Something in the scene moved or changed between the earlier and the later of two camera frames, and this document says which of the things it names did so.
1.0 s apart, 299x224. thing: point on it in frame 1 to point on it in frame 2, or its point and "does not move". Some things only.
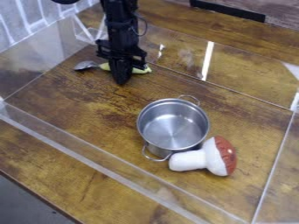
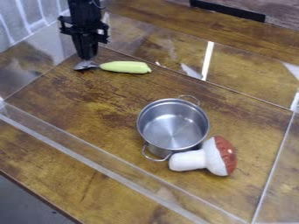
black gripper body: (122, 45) to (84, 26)
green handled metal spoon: (107, 66) does not move
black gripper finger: (116, 69) to (84, 44)
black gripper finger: (124, 71) to (88, 45)
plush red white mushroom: (217, 157) does not move
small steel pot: (172, 126) does not move
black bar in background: (229, 10) does not move
